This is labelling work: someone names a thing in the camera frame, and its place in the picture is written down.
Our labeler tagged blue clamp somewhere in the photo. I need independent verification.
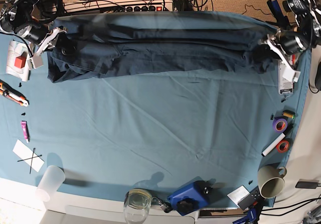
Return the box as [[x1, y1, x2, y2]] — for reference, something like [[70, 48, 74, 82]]
[[232, 208, 261, 224]]

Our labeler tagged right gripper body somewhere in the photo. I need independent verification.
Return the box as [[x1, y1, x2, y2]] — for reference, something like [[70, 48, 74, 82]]
[[26, 26, 67, 70]]

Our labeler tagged purple tape roll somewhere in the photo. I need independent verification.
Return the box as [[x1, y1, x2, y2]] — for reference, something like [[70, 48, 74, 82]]
[[272, 117, 288, 133]]

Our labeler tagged beige ceramic mug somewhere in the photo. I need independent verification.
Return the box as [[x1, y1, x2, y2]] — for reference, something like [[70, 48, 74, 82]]
[[257, 165, 287, 199]]

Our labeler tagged clear wine glass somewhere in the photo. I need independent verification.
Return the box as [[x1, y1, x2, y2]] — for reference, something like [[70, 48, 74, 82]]
[[123, 188, 152, 223]]

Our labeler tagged white paper card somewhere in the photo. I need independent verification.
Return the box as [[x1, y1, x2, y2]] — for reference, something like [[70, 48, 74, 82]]
[[13, 140, 44, 172]]

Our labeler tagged red tape roll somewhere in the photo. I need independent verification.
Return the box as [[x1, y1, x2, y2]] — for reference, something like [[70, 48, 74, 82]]
[[276, 140, 290, 153]]

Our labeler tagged blue plastic box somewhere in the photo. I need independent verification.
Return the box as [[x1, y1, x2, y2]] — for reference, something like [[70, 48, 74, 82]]
[[167, 180, 212, 216]]

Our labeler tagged white marker pen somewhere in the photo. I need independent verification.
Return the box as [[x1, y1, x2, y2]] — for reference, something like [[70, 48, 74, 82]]
[[261, 133, 286, 157]]

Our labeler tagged black power adapter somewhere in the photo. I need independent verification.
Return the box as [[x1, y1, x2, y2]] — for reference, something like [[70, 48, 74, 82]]
[[295, 179, 320, 189]]

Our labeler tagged orange utility knife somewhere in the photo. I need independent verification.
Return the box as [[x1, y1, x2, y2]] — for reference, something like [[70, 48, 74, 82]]
[[1, 80, 29, 107]]

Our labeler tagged white power strip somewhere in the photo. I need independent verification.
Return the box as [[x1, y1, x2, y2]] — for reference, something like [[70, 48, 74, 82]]
[[110, 4, 174, 13]]

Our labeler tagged red cube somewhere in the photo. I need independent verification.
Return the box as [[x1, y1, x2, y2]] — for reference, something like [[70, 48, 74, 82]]
[[14, 56, 27, 69]]

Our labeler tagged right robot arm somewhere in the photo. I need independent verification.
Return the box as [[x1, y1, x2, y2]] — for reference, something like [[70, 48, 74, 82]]
[[1, 0, 75, 70]]

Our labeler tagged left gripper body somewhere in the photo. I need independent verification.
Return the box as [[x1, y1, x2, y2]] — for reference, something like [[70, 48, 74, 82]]
[[258, 29, 301, 82]]

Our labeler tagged frosted plastic cup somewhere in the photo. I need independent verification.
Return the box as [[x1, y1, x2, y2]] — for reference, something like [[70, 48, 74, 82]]
[[35, 165, 66, 202]]

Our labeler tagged dark blue T-shirt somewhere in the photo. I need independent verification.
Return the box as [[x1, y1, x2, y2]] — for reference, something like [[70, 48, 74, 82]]
[[48, 12, 276, 83]]

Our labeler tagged blue table cloth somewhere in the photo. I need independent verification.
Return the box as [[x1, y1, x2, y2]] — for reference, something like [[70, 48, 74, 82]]
[[1, 35, 311, 206]]

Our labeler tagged black remote control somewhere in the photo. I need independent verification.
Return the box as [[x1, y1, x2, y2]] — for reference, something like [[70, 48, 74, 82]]
[[238, 186, 263, 210]]

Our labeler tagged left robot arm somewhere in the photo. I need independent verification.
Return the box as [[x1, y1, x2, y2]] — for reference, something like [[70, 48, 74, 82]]
[[255, 0, 320, 82]]

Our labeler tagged small battery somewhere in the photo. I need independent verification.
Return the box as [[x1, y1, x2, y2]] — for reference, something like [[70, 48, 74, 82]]
[[282, 111, 295, 119]]

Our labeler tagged pink glue tube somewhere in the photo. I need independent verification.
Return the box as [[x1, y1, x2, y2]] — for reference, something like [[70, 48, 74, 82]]
[[21, 121, 30, 143]]

